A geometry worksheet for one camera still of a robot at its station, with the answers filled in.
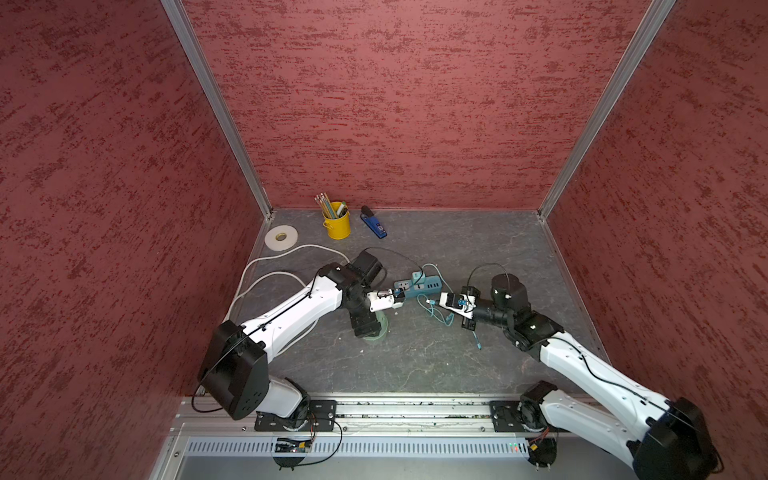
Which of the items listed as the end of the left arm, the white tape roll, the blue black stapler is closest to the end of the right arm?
the end of the left arm

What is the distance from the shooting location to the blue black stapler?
1149mm

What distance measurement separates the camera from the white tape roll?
3.68 ft

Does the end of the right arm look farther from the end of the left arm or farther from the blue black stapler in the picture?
the blue black stapler

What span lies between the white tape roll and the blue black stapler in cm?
28
